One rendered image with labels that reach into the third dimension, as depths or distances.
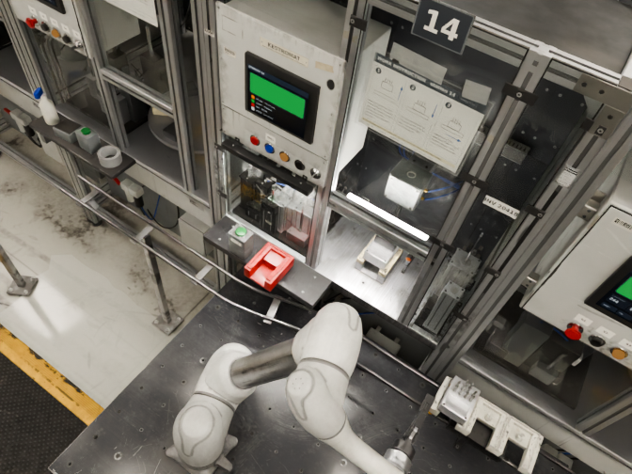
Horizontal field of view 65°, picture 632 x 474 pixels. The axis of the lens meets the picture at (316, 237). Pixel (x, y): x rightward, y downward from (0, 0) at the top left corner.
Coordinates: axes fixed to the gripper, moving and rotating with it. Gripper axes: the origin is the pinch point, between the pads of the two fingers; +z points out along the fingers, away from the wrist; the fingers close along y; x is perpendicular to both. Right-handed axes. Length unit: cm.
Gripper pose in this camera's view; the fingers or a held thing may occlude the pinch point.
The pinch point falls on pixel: (427, 403)
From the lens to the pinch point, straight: 183.7
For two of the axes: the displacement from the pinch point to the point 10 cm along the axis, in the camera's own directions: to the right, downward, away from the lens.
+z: 5.5, -6.2, 5.6
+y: 1.1, -6.1, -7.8
